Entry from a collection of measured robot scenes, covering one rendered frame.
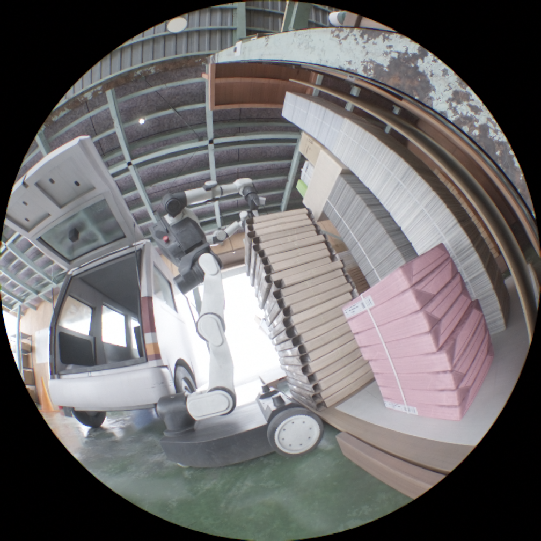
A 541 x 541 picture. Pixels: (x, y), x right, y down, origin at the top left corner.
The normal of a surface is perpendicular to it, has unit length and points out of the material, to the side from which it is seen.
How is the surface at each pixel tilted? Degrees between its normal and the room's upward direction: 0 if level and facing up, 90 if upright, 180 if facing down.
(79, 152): 167
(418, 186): 90
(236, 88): 180
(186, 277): 111
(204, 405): 90
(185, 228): 101
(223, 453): 90
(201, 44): 159
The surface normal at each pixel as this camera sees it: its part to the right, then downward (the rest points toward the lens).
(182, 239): 0.27, -0.31
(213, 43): 0.39, 0.62
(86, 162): 0.33, 0.93
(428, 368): -0.93, 0.29
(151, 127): 0.36, 0.85
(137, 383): 0.18, -0.52
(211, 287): 0.11, -0.05
